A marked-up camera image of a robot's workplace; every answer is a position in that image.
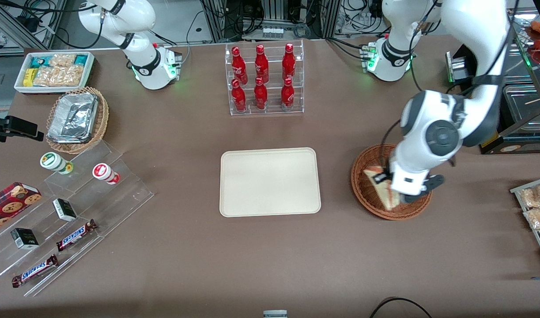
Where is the red tartan cookie box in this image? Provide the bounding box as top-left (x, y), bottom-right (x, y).
top-left (0, 182), bottom-right (42, 235)

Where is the white plastic snack bin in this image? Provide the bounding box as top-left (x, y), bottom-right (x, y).
top-left (14, 51), bottom-right (96, 95)

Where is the aluminium extrusion frame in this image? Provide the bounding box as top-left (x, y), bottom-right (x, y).
top-left (0, 0), bottom-right (67, 56)

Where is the black looped floor cable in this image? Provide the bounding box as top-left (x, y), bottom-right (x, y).
top-left (369, 297), bottom-right (433, 318)

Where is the brown Snickers chocolate bar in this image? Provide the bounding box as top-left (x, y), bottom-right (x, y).
top-left (11, 254), bottom-right (59, 288)
top-left (56, 219), bottom-right (98, 252)

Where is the black glass food display case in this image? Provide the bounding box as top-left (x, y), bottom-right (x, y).
top-left (445, 7), bottom-right (540, 155)

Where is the light wicker basket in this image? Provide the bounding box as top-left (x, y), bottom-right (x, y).
top-left (45, 87), bottom-right (110, 155)

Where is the silver aluminium foil container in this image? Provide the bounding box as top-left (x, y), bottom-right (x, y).
top-left (47, 92), bottom-right (99, 144)

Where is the green lid sunflower cup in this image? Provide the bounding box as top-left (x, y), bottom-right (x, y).
top-left (40, 152), bottom-right (74, 175)

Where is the red cola bottle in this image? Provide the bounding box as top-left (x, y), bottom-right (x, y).
top-left (253, 76), bottom-right (268, 110)
top-left (231, 79), bottom-right (247, 113)
top-left (280, 77), bottom-right (295, 110)
top-left (282, 43), bottom-right (296, 80)
top-left (231, 46), bottom-right (248, 84)
top-left (254, 44), bottom-right (269, 82)

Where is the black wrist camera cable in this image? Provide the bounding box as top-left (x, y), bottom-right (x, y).
top-left (381, 0), bottom-right (442, 174)

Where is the red lid yogurt cup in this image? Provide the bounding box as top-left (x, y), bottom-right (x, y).
top-left (92, 163), bottom-right (121, 185)

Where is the metal wire snack tray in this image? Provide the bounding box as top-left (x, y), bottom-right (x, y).
top-left (510, 176), bottom-right (540, 271)

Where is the triangular layered sandwich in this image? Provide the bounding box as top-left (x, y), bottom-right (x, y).
top-left (363, 166), bottom-right (401, 211)

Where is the clear acrylic stepped shelf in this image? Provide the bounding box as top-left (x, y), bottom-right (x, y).
top-left (0, 140), bottom-right (155, 297)

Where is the brown wicker basket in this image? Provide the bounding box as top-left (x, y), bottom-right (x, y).
top-left (351, 144), bottom-right (433, 221)

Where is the clear acrylic bottle rack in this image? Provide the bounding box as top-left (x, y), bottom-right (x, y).
top-left (225, 40), bottom-right (305, 116)

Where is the clear peanut snack bag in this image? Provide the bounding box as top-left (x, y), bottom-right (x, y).
top-left (523, 207), bottom-right (540, 230)
top-left (58, 65), bottom-right (86, 87)
top-left (33, 66), bottom-right (60, 87)
top-left (518, 183), bottom-right (540, 208)
top-left (49, 54), bottom-right (76, 68)

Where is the cream rectangular serving tray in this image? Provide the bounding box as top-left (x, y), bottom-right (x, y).
top-left (219, 148), bottom-right (322, 218)

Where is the small black carton box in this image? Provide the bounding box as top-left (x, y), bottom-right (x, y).
top-left (10, 228), bottom-right (40, 250)
top-left (52, 198), bottom-right (78, 222)

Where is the metal equipment rack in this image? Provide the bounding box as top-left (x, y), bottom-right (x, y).
top-left (201, 0), bottom-right (341, 42)

